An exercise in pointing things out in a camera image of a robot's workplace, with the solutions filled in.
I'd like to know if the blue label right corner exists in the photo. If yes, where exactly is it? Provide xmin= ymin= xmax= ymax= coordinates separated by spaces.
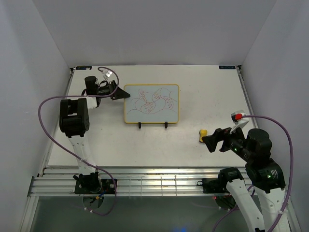
xmin=218 ymin=65 xmax=236 ymax=70

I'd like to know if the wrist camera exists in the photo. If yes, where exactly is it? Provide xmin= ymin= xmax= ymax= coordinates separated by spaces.
xmin=230 ymin=110 xmax=249 ymax=134
xmin=102 ymin=70 xmax=113 ymax=80

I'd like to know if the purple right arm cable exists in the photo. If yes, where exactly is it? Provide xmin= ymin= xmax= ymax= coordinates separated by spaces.
xmin=190 ymin=115 xmax=294 ymax=232

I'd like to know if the black wire whiteboard stand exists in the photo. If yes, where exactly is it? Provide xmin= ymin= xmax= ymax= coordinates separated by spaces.
xmin=137 ymin=121 xmax=169 ymax=129

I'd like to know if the aluminium table frame rail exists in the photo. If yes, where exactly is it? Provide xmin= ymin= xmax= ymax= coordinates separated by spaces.
xmin=20 ymin=64 xmax=301 ymax=232

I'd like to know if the yellow-framed whiteboard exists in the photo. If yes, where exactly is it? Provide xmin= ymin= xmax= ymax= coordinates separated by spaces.
xmin=124 ymin=84 xmax=180 ymax=124

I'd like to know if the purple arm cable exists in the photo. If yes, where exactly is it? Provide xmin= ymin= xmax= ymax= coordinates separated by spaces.
xmin=38 ymin=66 xmax=120 ymax=216
xmin=190 ymin=115 xmax=294 ymax=232

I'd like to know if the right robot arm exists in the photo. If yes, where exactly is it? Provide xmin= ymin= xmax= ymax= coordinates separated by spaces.
xmin=199 ymin=128 xmax=290 ymax=232

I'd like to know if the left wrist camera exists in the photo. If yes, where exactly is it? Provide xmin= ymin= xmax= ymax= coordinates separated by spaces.
xmin=102 ymin=70 xmax=113 ymax=80

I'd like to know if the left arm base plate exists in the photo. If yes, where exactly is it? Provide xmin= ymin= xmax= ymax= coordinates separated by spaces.
xmin=74 ymin=179 xmax=117 ymax=195

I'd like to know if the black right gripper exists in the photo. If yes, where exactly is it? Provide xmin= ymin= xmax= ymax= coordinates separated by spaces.
xmin=201 ymin=122 xmax=253 ymax=161

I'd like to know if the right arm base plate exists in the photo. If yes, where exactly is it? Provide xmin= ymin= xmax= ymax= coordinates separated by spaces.
xmin=197 ymin=178 xmax=228 ymax=194

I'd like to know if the yellow bone-shaped eraser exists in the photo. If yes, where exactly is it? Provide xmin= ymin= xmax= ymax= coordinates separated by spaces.
xmin=199 ymin=129 xmax=208 ymax=143

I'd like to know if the blue label left corner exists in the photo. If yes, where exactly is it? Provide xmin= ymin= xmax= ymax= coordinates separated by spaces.
xmin=75 ymin=66 xmax=92 ymax=70

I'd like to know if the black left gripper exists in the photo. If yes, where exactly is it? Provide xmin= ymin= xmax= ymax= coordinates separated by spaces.
xmin=96 ymin=81 xmax=130 ymax=101

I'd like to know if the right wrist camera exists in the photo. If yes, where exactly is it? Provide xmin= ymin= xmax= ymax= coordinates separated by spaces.
xmin=230 ymin=110 xmax=249 ymax=134

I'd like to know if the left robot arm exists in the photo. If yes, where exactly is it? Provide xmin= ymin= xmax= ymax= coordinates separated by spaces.
xmin=59 ymin=76 xmax=130 ymax=193

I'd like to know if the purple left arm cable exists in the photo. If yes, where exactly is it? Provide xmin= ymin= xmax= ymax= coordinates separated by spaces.
xmin=38 ymin=66 xmax=120 ymax=216

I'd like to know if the blue label corner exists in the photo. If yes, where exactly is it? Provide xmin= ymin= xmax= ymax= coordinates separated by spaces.
xmin=75 ymin=66 xmax=92 ymax=70
xmin=218 ymin=65 xmax=236 ymax=70

